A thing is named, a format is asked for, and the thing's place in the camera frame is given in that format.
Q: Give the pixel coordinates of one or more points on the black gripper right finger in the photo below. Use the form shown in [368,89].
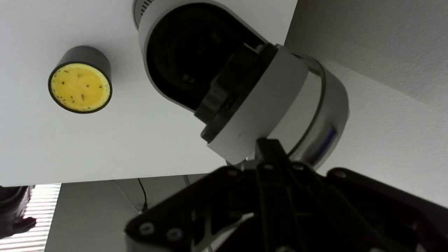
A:
[354,214]

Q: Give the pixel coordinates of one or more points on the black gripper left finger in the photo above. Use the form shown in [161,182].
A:
[200,210]

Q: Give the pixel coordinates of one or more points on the white and black robot joint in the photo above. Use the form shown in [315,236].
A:
[288,102]

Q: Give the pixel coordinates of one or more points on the white window blinds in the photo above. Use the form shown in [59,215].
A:
[36,218]

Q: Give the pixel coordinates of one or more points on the dark cup with yellow candle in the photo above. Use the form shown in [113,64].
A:
[80,85]

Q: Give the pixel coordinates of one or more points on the dark fuzzy cushion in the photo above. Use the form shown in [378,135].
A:
[14,207]

